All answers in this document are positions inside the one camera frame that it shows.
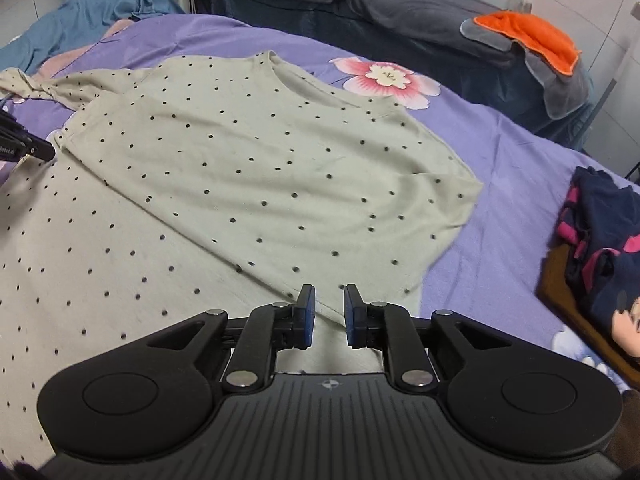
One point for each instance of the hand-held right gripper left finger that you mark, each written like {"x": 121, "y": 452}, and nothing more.
{"x": 310, "y": 317}

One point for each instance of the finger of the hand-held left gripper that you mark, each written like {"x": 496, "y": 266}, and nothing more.
{"x": 30, "y": 146}

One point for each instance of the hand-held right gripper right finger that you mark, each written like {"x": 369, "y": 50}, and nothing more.
{"x": 349, "y": 317}

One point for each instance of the beige polka dot shirt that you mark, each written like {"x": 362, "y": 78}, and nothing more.
{"x": 225, "y": 160}

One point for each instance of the blue blanket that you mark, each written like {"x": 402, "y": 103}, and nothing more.
{"x": 100, "y": 10}

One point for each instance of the purple floral bedsheet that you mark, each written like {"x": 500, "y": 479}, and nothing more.
{"x": 500, "y": 220}

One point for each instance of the brown cloth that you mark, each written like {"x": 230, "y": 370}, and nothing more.
{"x": 555, "y": 280}

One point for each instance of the navy and pink garment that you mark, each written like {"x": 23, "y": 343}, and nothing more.
{"x": 600, "y": 240}

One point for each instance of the dark teal skirted bed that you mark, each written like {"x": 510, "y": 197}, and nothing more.
{"x": 425, "y": 60}

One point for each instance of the grey towel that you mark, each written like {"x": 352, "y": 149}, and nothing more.
{"x": 565, "y": 92}

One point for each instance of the orange towel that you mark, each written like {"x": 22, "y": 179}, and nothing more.
{"x": 540, "y": 37}

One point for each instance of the white wall socket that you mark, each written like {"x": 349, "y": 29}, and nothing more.
{"x": 520, "y": 4}

